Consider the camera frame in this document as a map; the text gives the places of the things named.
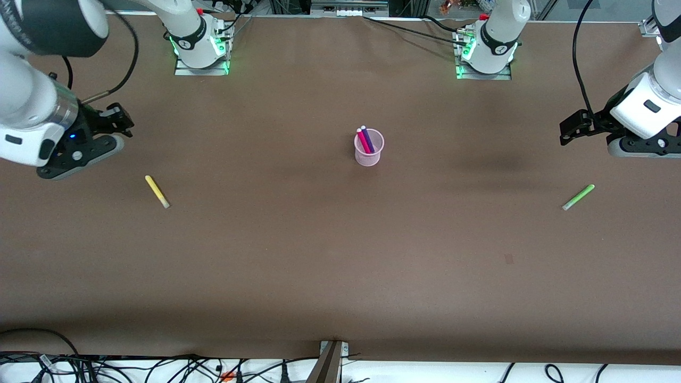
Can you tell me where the yellow highlighter pen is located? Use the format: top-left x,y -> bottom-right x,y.
145,175 -> 171,209

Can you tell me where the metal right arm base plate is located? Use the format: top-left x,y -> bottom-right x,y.
175,53 -> 230,76

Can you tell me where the aluminium frame rail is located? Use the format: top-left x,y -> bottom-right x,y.
309,0 -> 392,16

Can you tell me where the thick black looped cable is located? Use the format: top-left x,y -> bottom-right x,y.
0,328 -> 81,358

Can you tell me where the dark camera mounting post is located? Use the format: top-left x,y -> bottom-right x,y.
306,340 -> 344,383

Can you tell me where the metal post bracket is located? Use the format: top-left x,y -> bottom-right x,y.
319,340 -> 350,358

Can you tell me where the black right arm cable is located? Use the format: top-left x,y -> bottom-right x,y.
48,7 -> 140,105

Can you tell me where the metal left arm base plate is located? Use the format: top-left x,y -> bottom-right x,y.
456,61 -> 512,81

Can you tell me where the black cable across table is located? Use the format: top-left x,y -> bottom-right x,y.
363,15 -> 470,47

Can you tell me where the tangled black cable bundle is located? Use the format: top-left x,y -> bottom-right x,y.
0,351 -> 320,383

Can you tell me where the pink plastic cup holder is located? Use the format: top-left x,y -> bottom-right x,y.
354,128 -> 385,167

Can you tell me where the green highlighter pen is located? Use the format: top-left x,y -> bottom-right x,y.
562,184 -> 595,211

